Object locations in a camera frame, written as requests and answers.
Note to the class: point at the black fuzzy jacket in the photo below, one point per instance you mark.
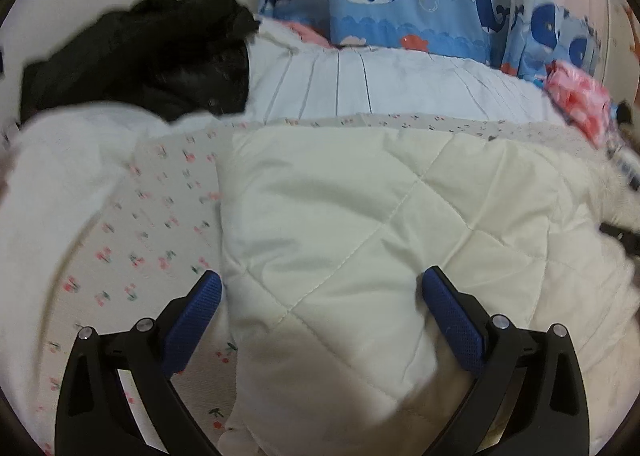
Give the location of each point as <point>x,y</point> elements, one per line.
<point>145,56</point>

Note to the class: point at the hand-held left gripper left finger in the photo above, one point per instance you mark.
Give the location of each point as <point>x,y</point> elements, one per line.
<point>197,308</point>

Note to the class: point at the pink checked cloth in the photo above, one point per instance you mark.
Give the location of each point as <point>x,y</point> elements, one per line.
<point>580,96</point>

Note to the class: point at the white charger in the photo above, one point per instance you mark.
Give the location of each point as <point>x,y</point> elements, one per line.
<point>631,171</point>

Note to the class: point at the black cloth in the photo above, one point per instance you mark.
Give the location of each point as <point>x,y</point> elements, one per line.
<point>625,114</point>

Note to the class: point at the floral bed sheet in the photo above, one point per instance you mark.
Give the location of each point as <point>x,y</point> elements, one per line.
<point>150,236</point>

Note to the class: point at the blue whale print curtain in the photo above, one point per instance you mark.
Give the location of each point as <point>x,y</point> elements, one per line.
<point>380,1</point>

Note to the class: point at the cream quilted jacket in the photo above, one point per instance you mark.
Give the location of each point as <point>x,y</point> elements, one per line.
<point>375,236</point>

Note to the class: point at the white striped pillow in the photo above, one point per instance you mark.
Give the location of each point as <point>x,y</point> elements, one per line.
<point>400,86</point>

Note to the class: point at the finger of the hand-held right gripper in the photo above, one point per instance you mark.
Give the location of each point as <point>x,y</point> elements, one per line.
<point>622,236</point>

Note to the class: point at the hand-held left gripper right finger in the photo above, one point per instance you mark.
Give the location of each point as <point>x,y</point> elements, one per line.
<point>450,316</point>

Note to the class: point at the pink pillow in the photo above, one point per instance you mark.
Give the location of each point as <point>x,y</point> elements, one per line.
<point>310,34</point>

